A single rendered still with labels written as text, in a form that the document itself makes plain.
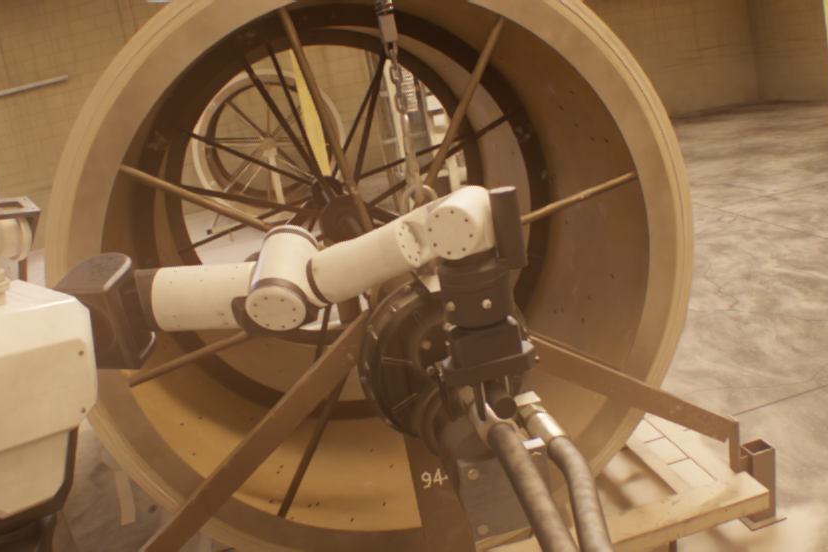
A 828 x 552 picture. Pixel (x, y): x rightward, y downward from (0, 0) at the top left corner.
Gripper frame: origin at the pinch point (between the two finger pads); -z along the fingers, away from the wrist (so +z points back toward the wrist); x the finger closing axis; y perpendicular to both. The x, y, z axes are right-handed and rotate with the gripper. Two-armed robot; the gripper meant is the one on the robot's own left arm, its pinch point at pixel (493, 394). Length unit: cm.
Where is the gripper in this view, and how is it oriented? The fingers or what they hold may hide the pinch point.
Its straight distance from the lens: 104.7
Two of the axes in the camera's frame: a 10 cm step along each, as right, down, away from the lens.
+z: -1.9, -9.5, -2.4
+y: -1.5, -2.1, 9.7
